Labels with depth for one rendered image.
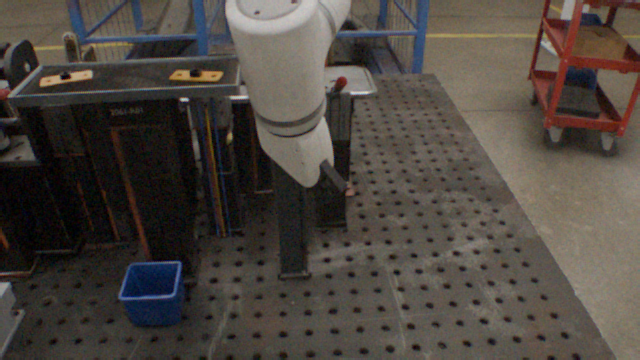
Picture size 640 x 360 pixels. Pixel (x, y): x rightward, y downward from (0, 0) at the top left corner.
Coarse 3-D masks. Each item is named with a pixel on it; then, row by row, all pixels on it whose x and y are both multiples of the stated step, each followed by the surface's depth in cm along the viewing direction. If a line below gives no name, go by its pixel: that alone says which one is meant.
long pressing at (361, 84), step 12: (324, 72) 124; (336, 72) 124; (348, 72) 124; (360, 72) 124; (0, 84) 120; (348, 84) 117; (360, 84) 118; (372, 84) 118; (240, 96) 111; (360, 96) 113; (372, 96) 114
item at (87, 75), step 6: (60, 72) 80; (66, 72) 80; (78, 72) 82; (84, 72) 82; (90, 72) 82; (48, 78) 80; (54, 78) 80; (60, 78) 80; (66, 78) 80; (72, 78) 80; (78, 78) 80; (84, 78) 80; (90, 78) 80; (42, 84) 78; (48, 84) 78; (54, 84) 78
